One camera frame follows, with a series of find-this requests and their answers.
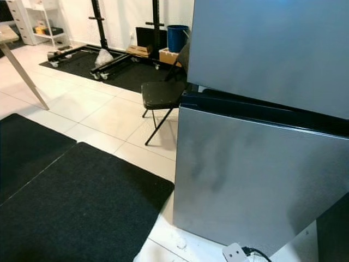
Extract grey steel fridge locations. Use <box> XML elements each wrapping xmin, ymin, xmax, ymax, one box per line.
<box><xmin>172</xmin><ymin>0</ymin><xmax>349</xmax><ymax>257</ymax></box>

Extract black floor mat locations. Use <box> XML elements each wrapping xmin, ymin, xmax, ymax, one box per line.
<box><xmin>39</xmin><ymin>46</ymin><xmax>161</xmax><ymax>93</ymax></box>
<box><xmin>316</xmin><ymin>207</ymin><xmax>349</xmax><ymax>262</ymax></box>
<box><xmin>0</xmin><ymin>142</ymin><xmax>175</xmax><ymax>262</ymax></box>
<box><xmin>0</xmin><ymin>113</ymin><xmax>78</xmax><ymax>204</ymax></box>

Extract white shelf rack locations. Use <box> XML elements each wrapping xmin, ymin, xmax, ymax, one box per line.
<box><xmin>22</xmin><ymin>0</ymin><xmax>73</xmax><ymax>48</ymax></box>

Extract white drawer cabinet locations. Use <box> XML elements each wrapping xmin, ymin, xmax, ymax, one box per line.
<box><xmin>4</xmin><ymin>0</ymin><xmax>31</xmax><ymax>44</ymax></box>

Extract white plastic bag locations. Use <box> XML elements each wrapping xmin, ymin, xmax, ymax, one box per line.
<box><xmin>94</xmin><ymin>48</ymin><xmax>115</xmax><ymax>69</ymax></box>

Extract black folding chair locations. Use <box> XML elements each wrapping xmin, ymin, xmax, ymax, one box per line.
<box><xmin>141</xmin><ymin>41</ymin><xmax>192</xmax><ymax>147</ymax></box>

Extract black flat panel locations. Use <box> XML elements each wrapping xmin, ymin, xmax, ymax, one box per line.
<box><xmin>135</xmin><ymin>26</ymin><xmax>169</xmax><ymax>50</ymax></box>

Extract plain cardboard box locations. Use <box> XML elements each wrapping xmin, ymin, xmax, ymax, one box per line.
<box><xmin>158</xmin><ymin>47</ymin><xmax>183</xmax><ymax>67</ymax></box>

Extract blue plastic barrel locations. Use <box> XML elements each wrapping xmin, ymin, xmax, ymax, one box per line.
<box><xmin>166</xmin><ymin>25</ymin><xmax>190</xmax><ymax>53</ymax></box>

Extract black wheeled frame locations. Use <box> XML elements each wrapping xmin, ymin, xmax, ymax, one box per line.
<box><xmin>48</xmin><ymin>0</ymin><xmax>170</xmax><ymax>81</ymax></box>

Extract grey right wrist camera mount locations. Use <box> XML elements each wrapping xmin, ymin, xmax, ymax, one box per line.
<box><xmin>221</xmin><ymin>243</ymin><xmax>250</xmax><ymax>262</ymax></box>

